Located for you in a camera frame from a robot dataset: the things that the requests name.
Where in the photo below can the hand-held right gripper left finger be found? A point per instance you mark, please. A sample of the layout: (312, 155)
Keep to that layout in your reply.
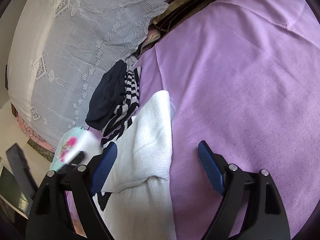
(105, 165)

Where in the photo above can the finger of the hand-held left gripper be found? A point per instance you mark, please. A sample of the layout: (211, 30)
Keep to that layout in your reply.
(75, 158)

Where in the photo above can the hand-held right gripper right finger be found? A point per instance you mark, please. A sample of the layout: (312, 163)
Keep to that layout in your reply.
(211, 170)

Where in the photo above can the white knit sweater black stripes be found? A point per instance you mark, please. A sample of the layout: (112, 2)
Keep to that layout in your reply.
(147, 155)

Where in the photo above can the teal pink floral quilt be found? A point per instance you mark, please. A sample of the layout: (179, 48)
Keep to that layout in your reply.
(67, 145)

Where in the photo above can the pink floral pillow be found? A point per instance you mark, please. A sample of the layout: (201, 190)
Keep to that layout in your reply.
(27, 130)

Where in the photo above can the folded navy garment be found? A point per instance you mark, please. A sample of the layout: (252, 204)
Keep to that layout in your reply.
(110, 97)

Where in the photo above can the white framed dark panel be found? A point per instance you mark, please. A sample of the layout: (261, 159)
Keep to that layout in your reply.
(11, 187)

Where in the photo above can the black white striped garment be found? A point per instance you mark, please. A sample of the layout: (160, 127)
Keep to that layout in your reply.
(130, 90)

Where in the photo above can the purple printed bed sheet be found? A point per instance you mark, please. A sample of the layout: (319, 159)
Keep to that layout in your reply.
(237, 80)

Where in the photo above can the white lace cover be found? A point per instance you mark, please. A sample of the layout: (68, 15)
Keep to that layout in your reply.
(75, 42)

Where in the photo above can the pink zippered pillow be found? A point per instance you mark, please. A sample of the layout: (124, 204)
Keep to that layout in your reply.
(151, 38)

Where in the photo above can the brown bamboo mat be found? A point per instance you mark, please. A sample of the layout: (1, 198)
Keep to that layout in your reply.
(190, 5)

